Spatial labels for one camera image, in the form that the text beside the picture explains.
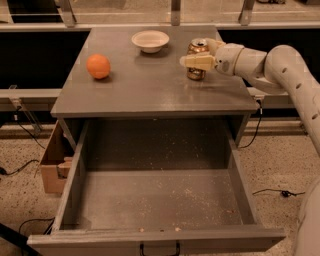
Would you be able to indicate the grey cabinet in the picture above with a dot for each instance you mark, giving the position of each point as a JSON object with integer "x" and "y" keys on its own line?
{"x": 147, "y": 85}

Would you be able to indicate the metal rail frame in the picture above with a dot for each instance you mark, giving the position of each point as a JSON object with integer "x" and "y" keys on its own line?
{"x": 37, "y": 58}

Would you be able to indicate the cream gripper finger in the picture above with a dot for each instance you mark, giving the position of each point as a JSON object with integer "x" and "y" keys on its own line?
{"x": 214, "y": 45}
{"x": 202, "y": 62}

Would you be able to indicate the grey open top drawer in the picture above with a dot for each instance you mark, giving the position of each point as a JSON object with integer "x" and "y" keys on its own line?
{"x": 143, "y": 181}

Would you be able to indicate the black drawer handle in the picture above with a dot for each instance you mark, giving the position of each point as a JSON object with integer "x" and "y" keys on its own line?
{"x": 160, "y": 249}

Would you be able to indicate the orange fruit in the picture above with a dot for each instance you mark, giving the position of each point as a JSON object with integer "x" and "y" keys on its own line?
{"x": 98, "y": 66}

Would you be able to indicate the white bowl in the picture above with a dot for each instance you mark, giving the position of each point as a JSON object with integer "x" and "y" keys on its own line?
{"x": 150, "y": 41}

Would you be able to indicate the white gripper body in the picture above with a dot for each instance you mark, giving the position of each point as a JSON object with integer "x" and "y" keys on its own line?
{"x": 227, "y": 57}

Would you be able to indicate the orange soda can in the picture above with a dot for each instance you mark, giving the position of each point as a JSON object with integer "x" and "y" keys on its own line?
{"x": 198, "y": 49}

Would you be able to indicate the cardboard box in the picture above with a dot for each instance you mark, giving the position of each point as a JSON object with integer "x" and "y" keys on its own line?
{"x": 56, "y": 161}

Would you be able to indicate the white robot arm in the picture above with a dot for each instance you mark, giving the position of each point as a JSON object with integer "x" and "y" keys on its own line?
{"x": 279, "y": 73}

